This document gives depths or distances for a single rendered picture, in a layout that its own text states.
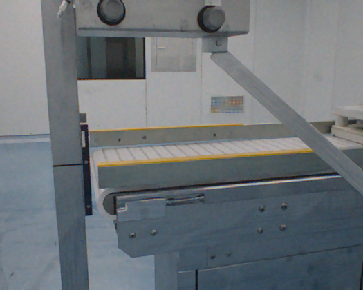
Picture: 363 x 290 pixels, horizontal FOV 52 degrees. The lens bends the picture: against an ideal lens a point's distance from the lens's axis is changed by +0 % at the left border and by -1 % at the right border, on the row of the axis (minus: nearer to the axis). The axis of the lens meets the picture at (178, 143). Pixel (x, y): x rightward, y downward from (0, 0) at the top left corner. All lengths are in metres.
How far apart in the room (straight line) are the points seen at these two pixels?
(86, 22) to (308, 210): 0.45
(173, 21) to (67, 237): 0.55
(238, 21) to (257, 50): 5.59
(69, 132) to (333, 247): 0.56
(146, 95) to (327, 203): 5.03
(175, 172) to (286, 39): 5.85
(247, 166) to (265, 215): 0.09
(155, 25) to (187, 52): 5.19
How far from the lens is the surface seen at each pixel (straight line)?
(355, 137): 0.92
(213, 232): 0.60
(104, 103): 5.55
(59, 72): 0.79
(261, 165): 0.59
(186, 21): 0.49
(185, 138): 0.82
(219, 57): 0.55
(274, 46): 6.23
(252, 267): 0.72
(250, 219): 0.61
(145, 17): 0.48
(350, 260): 0.83
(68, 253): 0.88
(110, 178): 0.52
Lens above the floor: 1.08
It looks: 12 degrees down
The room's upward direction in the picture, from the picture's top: straight up
